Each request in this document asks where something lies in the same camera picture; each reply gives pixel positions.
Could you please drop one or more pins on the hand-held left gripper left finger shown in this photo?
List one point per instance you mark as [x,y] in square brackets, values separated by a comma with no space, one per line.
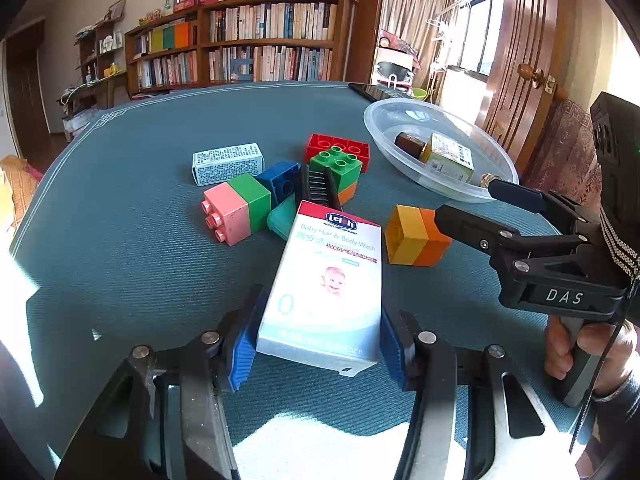
[242,355]

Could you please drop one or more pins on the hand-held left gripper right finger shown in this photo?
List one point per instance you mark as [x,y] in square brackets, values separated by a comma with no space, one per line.
[392,355]

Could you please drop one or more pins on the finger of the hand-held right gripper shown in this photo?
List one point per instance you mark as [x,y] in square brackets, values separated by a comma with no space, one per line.
[515,191]
[465,225]

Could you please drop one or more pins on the yellow and orange building block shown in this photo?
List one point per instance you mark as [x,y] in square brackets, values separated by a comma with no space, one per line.
[415,237]

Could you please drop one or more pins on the white baby wash box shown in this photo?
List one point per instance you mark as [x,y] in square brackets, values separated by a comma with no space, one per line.
[325,280]

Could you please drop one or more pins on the clear plastic bowl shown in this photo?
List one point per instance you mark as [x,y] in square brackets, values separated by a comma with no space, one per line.
[395,120]

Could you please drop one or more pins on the green and orange building block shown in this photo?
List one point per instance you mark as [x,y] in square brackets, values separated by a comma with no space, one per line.
[337,167]

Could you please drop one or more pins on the teal plastic case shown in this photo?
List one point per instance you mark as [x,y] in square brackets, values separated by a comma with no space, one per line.
[282,217]

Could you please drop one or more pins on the pink and green building block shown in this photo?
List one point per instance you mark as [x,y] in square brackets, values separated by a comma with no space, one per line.
[235,207]

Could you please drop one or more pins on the black comb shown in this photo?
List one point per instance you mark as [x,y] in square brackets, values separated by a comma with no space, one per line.
[320,187]

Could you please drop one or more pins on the red long building block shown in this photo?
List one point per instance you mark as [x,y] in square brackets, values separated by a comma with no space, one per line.
[325,142]

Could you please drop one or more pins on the blue building block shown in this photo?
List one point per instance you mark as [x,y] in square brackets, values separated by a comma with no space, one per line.
[277,180]

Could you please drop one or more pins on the person's right hand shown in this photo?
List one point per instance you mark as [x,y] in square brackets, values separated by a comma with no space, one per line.
[615,355]

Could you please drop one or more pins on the patterned brown chair cover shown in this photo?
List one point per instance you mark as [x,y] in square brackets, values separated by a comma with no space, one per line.
[565,150]

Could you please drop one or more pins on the yellow and white medicine box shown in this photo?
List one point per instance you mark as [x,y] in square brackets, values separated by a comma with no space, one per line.
[447,157]

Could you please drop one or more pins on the brown small bottle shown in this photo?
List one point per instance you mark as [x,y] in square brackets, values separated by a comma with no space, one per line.
[410,145]

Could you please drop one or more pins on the brass door knob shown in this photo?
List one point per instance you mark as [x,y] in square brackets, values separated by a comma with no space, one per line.
[527,72]

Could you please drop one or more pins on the green plastic basin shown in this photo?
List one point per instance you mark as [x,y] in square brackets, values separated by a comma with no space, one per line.
[419,94]

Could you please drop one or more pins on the brown wooden door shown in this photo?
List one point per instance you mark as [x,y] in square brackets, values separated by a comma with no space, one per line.
[525,35]

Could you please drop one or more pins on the white clothes drying rack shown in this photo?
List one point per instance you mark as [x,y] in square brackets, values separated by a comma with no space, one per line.
[442,50]

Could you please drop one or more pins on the black smartphone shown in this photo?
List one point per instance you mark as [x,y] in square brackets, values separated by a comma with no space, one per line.
[377,92]

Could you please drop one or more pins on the white baby chair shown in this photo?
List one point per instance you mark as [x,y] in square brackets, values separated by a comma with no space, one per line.
[395,67]

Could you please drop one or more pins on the window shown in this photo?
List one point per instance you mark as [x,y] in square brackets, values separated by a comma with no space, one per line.
[482,20]

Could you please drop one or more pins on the white printed medicine box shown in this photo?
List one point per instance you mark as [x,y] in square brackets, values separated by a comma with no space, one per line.
[227,162]

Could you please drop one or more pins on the beige curtain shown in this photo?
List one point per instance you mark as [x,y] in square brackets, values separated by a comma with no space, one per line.
[415,10]

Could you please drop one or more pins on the wooden bookshelf with books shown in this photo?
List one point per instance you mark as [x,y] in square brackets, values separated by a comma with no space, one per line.
[260,42]

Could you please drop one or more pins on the orange plaid cushion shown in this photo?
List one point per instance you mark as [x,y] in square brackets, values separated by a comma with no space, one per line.
[17,185]

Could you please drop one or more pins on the small wooden shelf unit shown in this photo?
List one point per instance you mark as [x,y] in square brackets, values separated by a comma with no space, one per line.
[100,60]

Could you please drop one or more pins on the dark wooden room door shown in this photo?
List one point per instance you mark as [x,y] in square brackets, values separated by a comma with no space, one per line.
[27,100]

